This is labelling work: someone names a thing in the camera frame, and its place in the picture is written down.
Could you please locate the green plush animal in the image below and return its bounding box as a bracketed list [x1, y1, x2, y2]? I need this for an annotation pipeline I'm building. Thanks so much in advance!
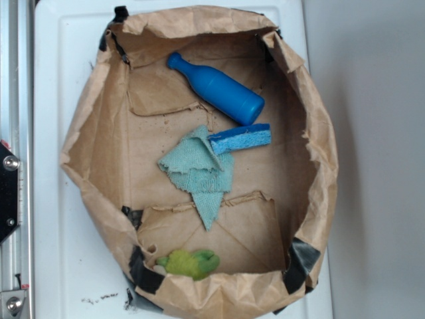
[155, 249, 220, 280]

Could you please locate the brown paper bag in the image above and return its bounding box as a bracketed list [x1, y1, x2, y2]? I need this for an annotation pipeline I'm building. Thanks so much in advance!
[60, 6, 339, 318]

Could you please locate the light teal cloth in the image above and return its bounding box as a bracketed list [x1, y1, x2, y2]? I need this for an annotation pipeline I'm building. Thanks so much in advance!
[158, 125, 234, 231]

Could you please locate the blue sponge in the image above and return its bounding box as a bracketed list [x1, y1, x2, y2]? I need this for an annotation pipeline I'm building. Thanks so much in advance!
[207, 124, 272, 155]

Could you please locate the blue plastic bottle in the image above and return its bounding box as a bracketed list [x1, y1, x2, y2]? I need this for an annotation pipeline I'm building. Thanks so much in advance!
[167, 53, 265, 126]

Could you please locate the black mounting bracket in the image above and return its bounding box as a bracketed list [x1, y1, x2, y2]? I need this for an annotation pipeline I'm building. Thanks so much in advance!
[0, 140, 20, 244]

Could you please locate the aluminium frame rail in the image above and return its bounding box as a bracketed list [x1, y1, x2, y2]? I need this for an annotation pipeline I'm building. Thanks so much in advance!
[1, 1, 35, 318]

